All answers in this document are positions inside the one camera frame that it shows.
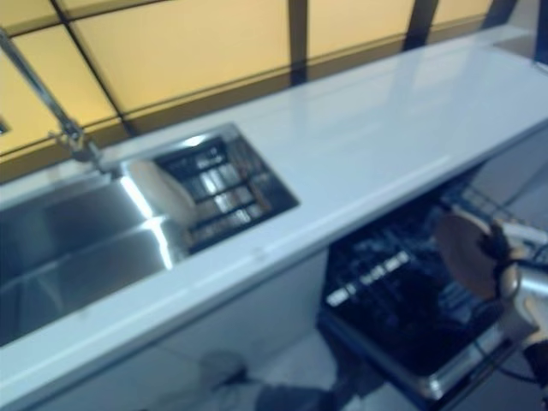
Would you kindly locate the stainless steel sink basin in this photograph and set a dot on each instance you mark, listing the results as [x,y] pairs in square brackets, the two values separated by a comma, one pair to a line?
[64,240]

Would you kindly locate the black dish drying rack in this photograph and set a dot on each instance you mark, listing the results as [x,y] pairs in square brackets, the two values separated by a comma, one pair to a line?
[240,192]

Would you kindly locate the dishwasher with rack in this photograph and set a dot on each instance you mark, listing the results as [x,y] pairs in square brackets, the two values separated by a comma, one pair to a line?
[385,278]

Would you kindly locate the chrome gooseneck kitchen faucet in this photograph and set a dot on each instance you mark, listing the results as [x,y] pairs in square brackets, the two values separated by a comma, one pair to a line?
[70,135]

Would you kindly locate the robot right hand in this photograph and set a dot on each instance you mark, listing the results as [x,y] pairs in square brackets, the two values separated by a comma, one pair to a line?
[503,265]

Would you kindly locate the cream round plate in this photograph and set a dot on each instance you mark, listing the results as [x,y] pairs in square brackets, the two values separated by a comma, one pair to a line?
[167,192]
[462,252]

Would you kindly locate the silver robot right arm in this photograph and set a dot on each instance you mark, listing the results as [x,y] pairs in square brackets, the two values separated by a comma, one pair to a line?
[533,282]

